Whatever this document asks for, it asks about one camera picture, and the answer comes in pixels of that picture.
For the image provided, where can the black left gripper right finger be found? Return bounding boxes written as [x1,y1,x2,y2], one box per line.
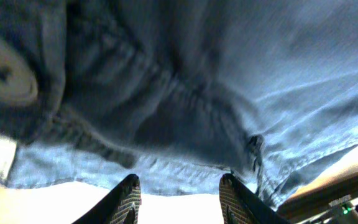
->
[219,174,290,224]

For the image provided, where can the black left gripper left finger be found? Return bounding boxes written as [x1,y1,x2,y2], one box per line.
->
[73,174,142,224]

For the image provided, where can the dark blue shorts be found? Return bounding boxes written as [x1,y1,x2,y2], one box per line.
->
[0,0,358,209]

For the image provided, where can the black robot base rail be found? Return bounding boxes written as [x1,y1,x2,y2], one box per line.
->
[277,174,358,223]

